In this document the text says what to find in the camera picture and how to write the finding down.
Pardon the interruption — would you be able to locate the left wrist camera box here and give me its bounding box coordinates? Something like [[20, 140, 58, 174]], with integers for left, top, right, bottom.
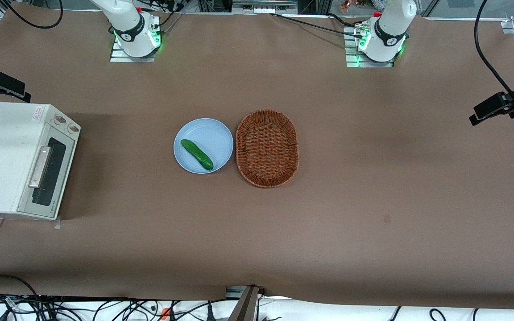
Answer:
[[469, 91, 514, 127]]

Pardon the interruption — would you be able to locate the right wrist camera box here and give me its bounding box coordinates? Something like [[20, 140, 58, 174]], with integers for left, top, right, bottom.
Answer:
[[0, 70, 32, 103]]

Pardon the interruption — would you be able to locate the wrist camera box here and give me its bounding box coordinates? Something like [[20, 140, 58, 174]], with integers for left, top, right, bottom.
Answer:
[[469, 91, 514, 127], [0, 70, 32, 103]]

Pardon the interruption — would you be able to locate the grey power strip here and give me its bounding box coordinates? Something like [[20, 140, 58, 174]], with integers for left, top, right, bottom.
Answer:
[[232, 0, 298, 15]]

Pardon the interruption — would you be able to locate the green cucumber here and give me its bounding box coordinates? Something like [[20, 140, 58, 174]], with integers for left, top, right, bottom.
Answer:
[[180, 139, 214, 171]]

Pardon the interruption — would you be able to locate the dark camera mount pole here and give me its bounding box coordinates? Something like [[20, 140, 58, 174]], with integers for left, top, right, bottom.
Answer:
[[226, 285, 263, 321]]

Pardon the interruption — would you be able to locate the black base cable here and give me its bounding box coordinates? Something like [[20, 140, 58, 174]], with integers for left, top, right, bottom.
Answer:
[[269, 13, 365, 38]]

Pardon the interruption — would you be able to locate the brown wicker basket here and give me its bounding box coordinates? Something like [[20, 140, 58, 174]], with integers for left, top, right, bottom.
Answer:
[[235, 110, 300, 189]]

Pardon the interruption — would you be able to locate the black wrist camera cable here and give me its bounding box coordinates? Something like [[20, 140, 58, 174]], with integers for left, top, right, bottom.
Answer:
[[474, 0, 514, 110]]

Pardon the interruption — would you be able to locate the brown table cover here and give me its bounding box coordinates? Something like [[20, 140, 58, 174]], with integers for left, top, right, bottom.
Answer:
[[0, 9, 514, 309]]

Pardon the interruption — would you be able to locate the light blue round plate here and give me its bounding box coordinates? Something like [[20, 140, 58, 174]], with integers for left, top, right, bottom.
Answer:
[[174, 118, 234, 174]]

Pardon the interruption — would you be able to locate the black looping cable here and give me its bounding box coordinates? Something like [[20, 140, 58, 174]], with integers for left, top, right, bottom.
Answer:
[[4, 0, 64, 30]]

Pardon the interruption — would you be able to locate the black arcing cable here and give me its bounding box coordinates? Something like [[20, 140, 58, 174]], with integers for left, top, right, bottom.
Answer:
[[0, 274, 39, 297]]

